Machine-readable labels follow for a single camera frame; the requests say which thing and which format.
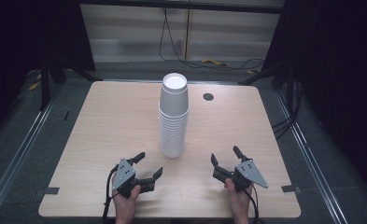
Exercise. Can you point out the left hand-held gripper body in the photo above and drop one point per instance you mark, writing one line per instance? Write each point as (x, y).
(123, 175)

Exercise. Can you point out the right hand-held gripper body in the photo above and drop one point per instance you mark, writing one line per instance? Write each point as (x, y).
(249, 174)

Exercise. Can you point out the stack of white paper cups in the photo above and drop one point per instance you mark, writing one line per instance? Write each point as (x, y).
(173, 115)

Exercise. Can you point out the person's left hand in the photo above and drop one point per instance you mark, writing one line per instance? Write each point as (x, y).
(125, 203)

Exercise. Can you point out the person's right hand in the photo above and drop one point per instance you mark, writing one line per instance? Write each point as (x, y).
(238, 202)

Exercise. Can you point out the grey tape strip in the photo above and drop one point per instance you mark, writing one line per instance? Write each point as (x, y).
(51, 190)
(290, 188)

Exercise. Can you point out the round black table grommet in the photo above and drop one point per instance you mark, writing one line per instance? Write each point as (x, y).
(208, 96)

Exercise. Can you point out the black metal stand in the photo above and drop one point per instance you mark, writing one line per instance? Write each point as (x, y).
(259, 74)
(45, 84)

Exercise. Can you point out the yellow floor tape scrap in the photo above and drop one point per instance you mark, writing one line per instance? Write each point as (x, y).
(34, 86)
(215, 62)

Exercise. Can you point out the dark curtain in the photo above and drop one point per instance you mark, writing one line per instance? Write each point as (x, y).
(31, 34)
(336, 77)

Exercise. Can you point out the black overhead beam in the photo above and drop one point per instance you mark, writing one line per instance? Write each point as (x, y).
(184, 6)

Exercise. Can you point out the metal floor rail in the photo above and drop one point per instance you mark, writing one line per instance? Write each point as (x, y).
(308, 155)
(19, 155)

